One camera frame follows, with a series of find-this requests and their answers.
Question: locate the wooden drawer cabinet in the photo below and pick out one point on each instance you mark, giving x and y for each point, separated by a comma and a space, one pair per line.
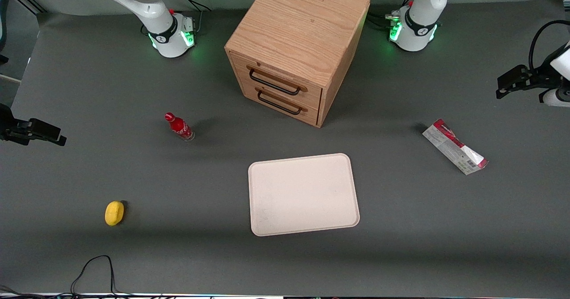
303, 27

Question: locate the yellow lemon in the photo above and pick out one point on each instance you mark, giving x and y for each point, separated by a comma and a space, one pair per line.
114, 213

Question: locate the cream plastic tray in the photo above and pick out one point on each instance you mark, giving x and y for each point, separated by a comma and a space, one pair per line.
303, 194

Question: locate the black stand at edge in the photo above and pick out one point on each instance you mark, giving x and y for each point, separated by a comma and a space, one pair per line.
3, 18

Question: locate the wooden drawer front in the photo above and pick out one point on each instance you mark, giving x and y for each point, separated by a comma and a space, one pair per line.
311, 111
307, 87

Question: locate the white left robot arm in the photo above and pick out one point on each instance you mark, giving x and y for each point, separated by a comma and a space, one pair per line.
421, 18

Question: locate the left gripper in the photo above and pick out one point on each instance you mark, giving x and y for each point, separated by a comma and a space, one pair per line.
537, 78

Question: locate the red cola bottle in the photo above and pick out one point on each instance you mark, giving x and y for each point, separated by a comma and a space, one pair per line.
180, 127

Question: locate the red cookie box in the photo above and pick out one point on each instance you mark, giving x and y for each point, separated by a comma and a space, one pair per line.
454, 147

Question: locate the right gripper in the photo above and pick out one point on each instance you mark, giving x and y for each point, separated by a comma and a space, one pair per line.
10, 127

